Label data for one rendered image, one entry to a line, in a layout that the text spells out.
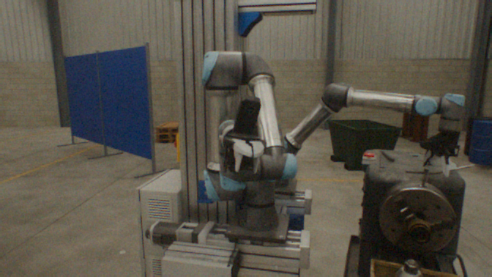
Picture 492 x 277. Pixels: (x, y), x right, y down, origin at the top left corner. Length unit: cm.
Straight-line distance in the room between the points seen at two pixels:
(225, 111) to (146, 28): 1140
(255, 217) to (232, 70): 53
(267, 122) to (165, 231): 67
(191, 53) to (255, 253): 83
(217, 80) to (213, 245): 63
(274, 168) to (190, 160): 59
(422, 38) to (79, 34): 1200
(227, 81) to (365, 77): 1095
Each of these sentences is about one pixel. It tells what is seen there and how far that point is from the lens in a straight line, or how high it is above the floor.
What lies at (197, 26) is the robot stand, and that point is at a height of 192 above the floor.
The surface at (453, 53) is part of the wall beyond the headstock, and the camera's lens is 1309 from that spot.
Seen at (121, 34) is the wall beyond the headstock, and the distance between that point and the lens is 1273.
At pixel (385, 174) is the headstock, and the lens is 178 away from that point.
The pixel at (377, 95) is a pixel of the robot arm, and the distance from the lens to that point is 150.
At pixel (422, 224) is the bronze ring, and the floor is 112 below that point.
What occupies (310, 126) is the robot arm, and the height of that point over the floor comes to 147.
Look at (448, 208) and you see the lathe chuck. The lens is 167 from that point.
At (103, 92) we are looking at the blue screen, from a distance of 764.
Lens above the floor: 171
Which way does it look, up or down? 11 degrees down
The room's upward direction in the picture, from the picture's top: straight up
